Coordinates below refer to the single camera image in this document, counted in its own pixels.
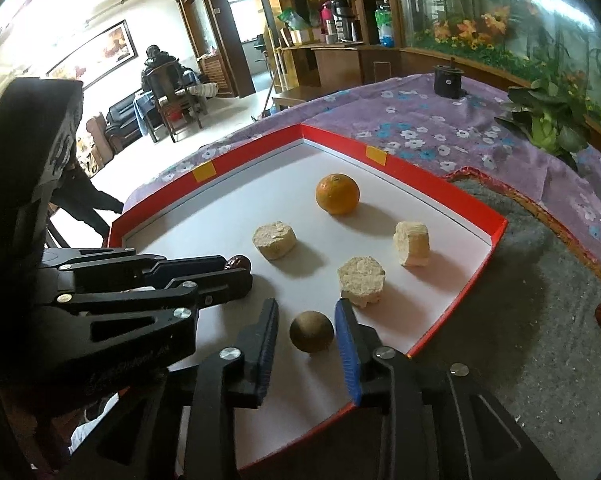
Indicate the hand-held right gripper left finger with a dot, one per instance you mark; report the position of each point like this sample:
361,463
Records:
269,345

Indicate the black cylindrical holder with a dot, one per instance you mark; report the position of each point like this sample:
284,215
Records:
448,82

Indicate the wooden cabinet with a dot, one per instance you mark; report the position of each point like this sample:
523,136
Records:
330,60

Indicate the dark thermos jug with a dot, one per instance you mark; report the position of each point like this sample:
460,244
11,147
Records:
339,15

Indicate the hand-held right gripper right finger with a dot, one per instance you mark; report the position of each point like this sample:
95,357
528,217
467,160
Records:
348,355

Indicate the framed wall painting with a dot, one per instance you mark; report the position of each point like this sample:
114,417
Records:
93,55

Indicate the green bag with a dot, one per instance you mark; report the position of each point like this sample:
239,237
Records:
294,19

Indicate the purple floral tablecloth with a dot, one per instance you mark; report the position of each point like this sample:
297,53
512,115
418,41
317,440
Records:
430,120

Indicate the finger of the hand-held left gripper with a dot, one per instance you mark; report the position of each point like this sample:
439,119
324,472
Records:
225,287
190,265

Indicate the wicker cabinet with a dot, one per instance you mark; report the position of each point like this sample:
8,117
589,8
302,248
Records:
213,72

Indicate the small wooden table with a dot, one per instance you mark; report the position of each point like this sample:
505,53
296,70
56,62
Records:
305,95

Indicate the brown round fruit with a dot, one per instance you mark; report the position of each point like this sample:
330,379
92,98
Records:
311,332

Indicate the beige crumbly chunk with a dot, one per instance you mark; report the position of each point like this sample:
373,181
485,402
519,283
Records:
274,240
411,243
361,280

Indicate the green leafy plant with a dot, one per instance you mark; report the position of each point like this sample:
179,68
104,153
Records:
545,115

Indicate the black sofa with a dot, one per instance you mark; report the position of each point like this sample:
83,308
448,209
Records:
123,117

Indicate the wooden chair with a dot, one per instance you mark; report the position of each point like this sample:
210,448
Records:
173,105

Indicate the pink bottle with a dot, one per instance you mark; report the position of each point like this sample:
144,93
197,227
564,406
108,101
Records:
326,21

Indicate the orange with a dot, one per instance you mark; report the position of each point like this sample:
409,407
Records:
337,194

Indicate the grey round mat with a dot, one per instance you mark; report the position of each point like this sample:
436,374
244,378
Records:
530,285

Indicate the plastic water bottle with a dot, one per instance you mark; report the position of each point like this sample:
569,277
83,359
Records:
384,25

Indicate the red tray with white inside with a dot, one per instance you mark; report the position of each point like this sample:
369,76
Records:
230,200

